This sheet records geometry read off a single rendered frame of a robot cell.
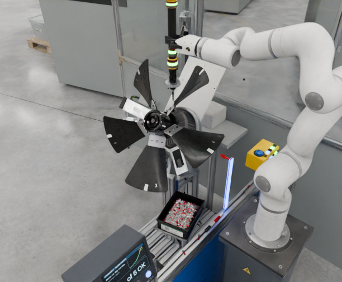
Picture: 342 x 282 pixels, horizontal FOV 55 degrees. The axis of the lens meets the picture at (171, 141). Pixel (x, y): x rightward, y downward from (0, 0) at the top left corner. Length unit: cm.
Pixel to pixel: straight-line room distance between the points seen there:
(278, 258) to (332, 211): 95
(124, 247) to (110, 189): 198
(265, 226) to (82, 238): 167
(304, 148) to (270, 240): 51
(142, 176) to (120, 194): 132
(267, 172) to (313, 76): 39
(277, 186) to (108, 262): 61
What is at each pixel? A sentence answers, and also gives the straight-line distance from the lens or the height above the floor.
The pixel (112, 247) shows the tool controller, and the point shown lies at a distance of 112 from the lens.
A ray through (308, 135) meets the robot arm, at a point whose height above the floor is 153.
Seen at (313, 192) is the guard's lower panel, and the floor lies 58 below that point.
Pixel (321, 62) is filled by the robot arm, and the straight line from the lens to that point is 99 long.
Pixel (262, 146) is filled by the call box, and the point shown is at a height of 107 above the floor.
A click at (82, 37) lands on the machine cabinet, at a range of 423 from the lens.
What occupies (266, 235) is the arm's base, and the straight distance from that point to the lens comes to 149.
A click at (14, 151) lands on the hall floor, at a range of 379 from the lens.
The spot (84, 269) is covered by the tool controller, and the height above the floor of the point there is 124.
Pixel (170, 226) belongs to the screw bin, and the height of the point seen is 86.
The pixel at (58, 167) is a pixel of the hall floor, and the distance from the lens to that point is 342.
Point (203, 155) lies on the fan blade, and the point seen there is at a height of 118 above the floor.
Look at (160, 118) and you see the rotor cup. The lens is 163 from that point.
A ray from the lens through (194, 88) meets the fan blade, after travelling 159.
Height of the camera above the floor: 215
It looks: 37 degrees down
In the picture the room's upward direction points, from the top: 1 degrees counter-clockwise
